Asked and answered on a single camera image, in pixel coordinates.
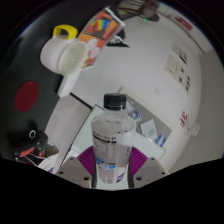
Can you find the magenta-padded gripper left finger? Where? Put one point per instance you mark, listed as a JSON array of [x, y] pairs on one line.
[[71, 171]]

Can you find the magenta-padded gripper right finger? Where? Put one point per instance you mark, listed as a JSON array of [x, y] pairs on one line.
[[151, 170]]

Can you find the clear plastic water bottle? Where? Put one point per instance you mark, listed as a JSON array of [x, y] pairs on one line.
[[113, 136]]

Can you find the black and red tool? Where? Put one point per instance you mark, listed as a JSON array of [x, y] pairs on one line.
[[36, 143]]

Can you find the grey notice board with papers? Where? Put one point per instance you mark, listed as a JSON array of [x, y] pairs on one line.
[[156, 116]]

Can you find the flat round red coaster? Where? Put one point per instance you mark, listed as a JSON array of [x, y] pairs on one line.
[[26, 96]]

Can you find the black pointed hat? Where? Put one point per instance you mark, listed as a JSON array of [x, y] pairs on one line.
[[118, 40]]

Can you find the colourful printed booklet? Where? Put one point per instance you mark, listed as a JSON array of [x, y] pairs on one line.
[[103, 28]]

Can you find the white wall fixture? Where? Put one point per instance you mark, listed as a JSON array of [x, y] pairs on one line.
[[193, 128]]

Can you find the large white wall poster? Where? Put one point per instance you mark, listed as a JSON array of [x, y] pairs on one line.
[[178, 75]]

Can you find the small white wall poster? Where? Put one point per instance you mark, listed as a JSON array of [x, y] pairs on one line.
[[180, 52]]

